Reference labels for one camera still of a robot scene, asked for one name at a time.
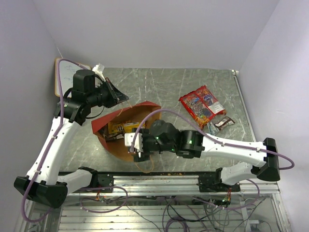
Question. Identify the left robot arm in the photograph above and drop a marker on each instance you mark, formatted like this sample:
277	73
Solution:
42	184

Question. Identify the yellow candy packet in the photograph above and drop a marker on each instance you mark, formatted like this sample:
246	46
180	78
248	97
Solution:
125	127

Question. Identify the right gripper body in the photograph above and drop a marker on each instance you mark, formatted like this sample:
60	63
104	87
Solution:
150	144

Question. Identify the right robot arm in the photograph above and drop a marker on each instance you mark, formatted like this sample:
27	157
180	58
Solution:
256	159

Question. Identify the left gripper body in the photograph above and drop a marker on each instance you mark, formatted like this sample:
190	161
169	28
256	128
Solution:
104	95

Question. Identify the small whiteboard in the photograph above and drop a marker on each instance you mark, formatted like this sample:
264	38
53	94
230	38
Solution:
65	69

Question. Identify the red paper bag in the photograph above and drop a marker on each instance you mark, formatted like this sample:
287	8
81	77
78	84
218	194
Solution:
135	113

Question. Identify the brown chocolate bar wrapper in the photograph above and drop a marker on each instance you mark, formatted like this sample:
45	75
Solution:
226	121

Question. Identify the aluminium frame rail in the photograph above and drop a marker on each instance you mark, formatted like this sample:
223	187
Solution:
164	184

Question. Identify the silver blue snack packet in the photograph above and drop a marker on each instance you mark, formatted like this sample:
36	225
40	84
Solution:
213	130

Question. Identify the large red snack bag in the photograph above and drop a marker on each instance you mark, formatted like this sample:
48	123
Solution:
202	105

